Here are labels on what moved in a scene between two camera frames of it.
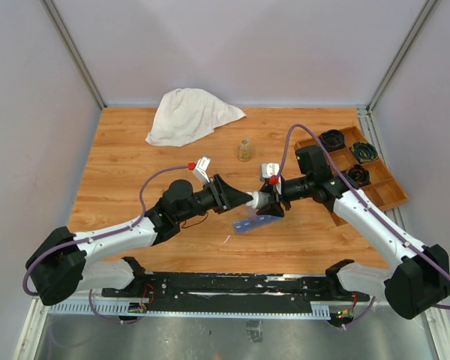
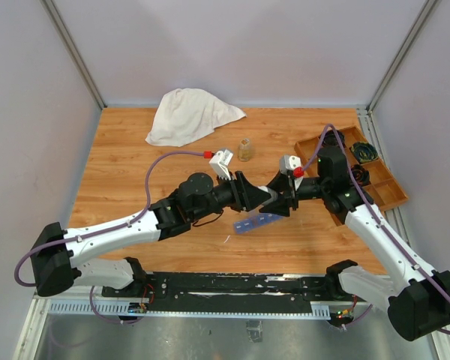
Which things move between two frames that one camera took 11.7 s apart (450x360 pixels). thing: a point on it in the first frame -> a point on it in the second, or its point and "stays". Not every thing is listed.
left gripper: x=226 y=196 -> x=246 y=196
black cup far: x=332 y=139 stays
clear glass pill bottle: x=244 y=151 stays
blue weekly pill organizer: x=243 y=226 stays
